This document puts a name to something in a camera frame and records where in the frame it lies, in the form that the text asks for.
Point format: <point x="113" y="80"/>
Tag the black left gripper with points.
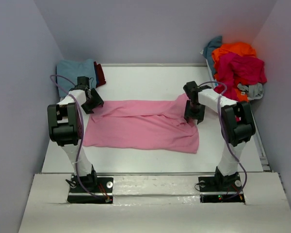
<point x="88" y="108"/>

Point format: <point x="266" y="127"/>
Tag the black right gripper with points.
<point x="200" y="115"/>

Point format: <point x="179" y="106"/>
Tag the pink t shirt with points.
<point x="143" y="125"/>

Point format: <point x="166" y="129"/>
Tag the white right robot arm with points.
<point x="237" y="128"/>

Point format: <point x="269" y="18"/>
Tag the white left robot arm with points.
<point x="66" y="127"/>

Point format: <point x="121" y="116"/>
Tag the folded dark red t shirt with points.
<point x="100" y="78"/>

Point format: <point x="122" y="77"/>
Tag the clear plastic bin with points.
<point x="209" y="69"/>

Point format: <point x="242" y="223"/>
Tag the folded light blue t shirt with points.
<point x="72" y="70"/>

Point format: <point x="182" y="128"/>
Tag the magenta t shirt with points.
<point x="234" y="69"/>

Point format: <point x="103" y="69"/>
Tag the grey t shirt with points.
<point x="253" y="92"/>

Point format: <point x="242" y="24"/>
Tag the teal t shirt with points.
<point x="213" y="44"/>

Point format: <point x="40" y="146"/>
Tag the orange t shirt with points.
<point x="239" y="48"/>

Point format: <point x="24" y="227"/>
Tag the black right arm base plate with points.
<point x="210" y="192"/>

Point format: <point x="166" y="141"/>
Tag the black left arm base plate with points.
<point x="103" y="191"/>

